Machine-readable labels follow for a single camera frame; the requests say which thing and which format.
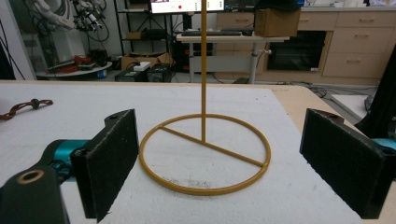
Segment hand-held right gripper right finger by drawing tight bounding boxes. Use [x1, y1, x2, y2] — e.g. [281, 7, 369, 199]
[299, 107, 396, 220]

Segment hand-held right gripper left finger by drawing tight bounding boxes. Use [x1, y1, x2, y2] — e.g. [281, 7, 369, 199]
[70, 108, 140, 223]

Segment brown braided bracelet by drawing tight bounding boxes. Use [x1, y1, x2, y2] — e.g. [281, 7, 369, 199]
[0, 98, 54, 122]

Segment yellow metal ring stand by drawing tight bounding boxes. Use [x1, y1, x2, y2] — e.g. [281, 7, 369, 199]
[138, 0, 272, 197]

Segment black curtain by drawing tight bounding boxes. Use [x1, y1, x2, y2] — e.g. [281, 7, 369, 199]
[354, 43, 396, 140]

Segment white table mat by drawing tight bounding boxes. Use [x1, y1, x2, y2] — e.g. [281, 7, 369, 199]
[0, 82, 364, 224]

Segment round white low table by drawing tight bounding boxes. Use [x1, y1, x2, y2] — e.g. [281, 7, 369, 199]
[35, 61, 113, 80]

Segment black computer case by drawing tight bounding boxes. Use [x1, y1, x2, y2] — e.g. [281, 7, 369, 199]
[147, 63, 176, 83]

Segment open cardboard box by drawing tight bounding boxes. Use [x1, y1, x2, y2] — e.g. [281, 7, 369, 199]
[120, 51, 174, 71]

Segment wooden drawer cabinet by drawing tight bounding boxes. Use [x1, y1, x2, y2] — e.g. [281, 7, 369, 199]
[216, 7, 396, 86]

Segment black metal shelf rack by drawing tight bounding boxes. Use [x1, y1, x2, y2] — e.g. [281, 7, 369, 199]
[113, 0, 176, 57]

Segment white standing desk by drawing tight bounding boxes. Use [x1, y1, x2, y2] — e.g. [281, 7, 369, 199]
[176, 33, 290, 84]

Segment black keyboard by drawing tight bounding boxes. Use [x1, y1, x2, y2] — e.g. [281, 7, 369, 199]
[180, 29, 243, 37]

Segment computer monitor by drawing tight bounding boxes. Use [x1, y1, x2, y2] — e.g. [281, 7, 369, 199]
[149, 0, 226, 14]

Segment black floor cables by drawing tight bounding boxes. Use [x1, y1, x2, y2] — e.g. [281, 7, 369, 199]
[276, 81, 375, 99]

